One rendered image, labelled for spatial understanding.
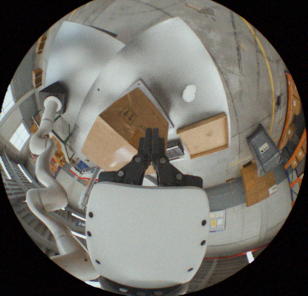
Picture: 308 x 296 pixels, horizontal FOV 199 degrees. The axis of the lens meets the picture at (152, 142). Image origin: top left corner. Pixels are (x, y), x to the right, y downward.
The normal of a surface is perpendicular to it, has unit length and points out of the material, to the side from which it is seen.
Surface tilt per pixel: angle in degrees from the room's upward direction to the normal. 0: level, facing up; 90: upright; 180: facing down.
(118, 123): 90
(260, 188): 90
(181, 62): 0
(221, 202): 90
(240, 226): 90
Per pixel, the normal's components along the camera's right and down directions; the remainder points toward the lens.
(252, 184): -0.75, -0.55
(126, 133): 0.76, -0.34
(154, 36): -0.18, 0.71
